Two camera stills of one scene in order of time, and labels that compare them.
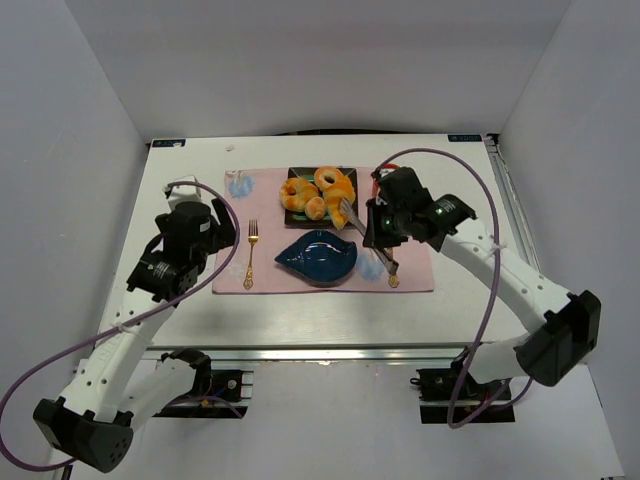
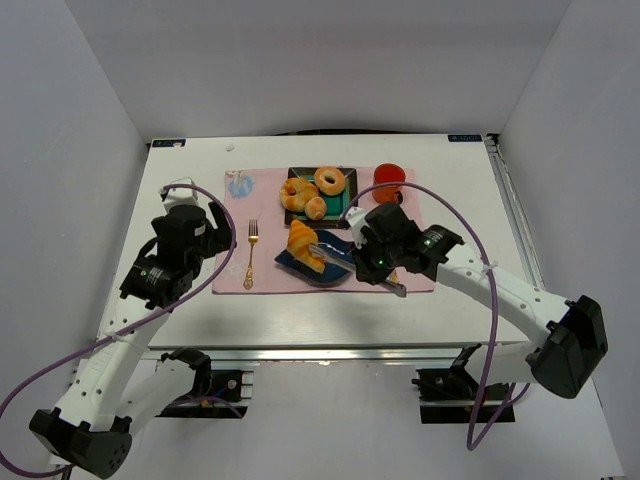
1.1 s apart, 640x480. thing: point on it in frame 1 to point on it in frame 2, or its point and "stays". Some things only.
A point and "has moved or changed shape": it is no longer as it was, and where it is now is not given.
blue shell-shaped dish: (321, 256) stays
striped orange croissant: (342, 189) to (300, 239)
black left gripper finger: (214, 247) stays
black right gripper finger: (375, 232) to (371, 273)
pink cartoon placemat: (259, 198) stays
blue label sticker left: (168, 142) stays
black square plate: (300, 218) stays
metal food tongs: (350, 215) has moved or changed shape
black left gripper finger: (227, 228) stays
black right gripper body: (376, 228) to (365, 262)
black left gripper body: (223, 228) stays
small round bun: (315, 208) stays
